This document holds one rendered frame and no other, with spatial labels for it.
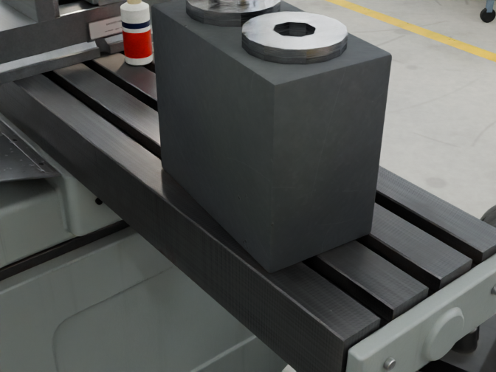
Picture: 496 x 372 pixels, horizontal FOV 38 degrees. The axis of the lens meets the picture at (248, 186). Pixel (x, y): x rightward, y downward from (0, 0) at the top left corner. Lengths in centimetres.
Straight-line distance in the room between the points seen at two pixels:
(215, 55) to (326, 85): 10
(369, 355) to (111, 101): 52
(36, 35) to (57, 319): 40
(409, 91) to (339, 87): 273
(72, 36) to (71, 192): 24
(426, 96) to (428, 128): 30
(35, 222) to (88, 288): 15
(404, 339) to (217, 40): 30
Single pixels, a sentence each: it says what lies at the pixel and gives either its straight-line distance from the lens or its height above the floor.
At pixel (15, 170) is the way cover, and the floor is 90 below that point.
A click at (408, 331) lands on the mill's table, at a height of 95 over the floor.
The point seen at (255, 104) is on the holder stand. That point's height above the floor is 112.
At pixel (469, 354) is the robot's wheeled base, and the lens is 112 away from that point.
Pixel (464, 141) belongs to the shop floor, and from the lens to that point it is 296.
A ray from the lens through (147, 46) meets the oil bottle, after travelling 106.
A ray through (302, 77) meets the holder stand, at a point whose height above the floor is 115.
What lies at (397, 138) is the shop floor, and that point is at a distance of 292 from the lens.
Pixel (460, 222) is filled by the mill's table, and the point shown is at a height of 96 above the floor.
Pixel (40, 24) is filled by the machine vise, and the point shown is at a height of 102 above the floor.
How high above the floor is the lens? 138
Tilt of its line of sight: 33 degrees down
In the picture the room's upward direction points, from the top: straight up
